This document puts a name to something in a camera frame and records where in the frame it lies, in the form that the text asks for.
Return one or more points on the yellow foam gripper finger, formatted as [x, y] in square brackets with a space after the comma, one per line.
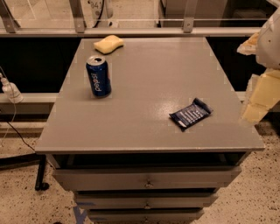
[248, 47]
[262, 94]

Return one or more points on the yellow sponge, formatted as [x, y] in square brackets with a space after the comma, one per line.
[108, 44]

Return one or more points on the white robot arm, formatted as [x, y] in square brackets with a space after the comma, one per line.
[268, 43]

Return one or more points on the dark blue snack wrapper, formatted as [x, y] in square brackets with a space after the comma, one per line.
[192, 114]

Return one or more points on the blue pepsi can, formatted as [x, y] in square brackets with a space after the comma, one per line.
[98, 74]

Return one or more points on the grey drawer cabinet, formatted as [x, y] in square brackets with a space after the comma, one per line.
[151, 78]

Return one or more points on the top grey drawer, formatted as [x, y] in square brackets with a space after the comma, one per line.
[146, 178]

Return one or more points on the grey drawer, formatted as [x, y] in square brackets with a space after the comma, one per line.
[146, 178]
[166, 214]
[147, 200]

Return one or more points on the middle grey drawer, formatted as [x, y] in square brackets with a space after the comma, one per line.
[147, 200]

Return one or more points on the bottom grey drawer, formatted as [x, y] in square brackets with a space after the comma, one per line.
[166, 214]

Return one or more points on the metal railing with glass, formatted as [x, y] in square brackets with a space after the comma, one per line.
[128, 18]

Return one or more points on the black stand leg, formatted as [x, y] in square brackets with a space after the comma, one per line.
[33, 162]

